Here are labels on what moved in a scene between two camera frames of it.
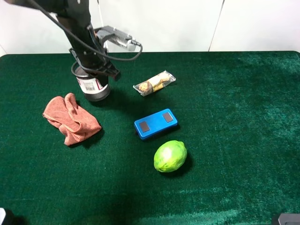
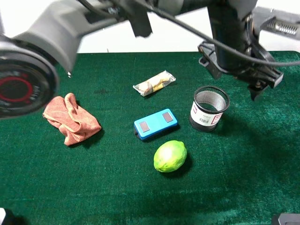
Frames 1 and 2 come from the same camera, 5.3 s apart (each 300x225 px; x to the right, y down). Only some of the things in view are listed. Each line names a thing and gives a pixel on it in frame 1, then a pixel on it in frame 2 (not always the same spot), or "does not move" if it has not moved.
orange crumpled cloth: x=74 y=123 does not move
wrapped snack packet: x=154 y=83 does not move
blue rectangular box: x=155 y=123 does not move
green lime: x=169 y=155 does not move
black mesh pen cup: x=93 y=90 → x=210 y=102
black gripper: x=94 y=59 → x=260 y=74
